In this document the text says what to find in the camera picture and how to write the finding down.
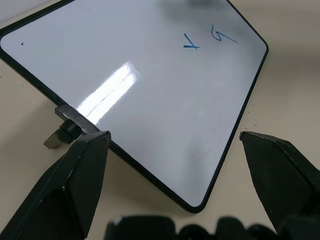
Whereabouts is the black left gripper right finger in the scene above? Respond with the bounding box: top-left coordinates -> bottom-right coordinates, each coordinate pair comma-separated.
239,131 -> 320,237

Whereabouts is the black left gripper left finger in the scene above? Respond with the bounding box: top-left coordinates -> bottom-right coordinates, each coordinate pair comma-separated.
0,130 -> 111,240

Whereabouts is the black whiteboard clamp stand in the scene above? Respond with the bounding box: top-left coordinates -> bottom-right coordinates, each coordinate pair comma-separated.
43,104 -> 100,150

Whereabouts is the black-framed whiteboard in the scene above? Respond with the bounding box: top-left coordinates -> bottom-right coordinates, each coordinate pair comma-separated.
0,0 -> 270,214

